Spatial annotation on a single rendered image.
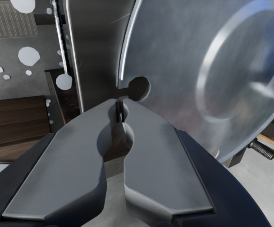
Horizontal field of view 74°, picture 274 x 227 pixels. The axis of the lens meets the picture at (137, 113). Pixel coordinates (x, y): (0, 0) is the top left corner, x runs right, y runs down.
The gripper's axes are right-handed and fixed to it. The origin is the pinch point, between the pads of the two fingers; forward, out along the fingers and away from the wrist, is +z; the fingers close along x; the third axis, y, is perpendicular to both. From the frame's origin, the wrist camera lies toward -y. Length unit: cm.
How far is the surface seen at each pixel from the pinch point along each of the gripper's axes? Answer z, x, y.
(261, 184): 86, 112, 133
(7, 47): 66, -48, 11
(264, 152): 11.7, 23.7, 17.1
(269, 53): 8.8, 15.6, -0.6
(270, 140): 76, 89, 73
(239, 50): 6.7, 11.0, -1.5
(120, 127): 2.3, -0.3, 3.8
